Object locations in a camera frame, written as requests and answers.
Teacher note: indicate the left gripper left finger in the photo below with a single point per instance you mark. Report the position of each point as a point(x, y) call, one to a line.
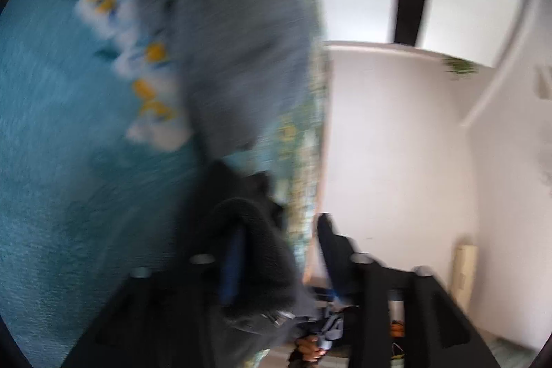
point(168, 319)

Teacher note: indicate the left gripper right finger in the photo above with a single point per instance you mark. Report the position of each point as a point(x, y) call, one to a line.
point(436, 331)

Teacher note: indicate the dark grey fleece jacket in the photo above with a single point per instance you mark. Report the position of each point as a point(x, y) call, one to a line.
point(271, 299)

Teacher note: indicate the person's right hand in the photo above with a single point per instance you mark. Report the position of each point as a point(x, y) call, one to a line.
point(309, 348)

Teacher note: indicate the teal floral bed blanket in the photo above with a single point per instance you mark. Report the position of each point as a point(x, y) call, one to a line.
point(97, 160)

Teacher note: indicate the green hanging plant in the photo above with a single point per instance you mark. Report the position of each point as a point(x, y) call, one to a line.
point(460, 68)

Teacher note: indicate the grey folded fleece garment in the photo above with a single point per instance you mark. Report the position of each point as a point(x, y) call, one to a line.
point(244, 63)

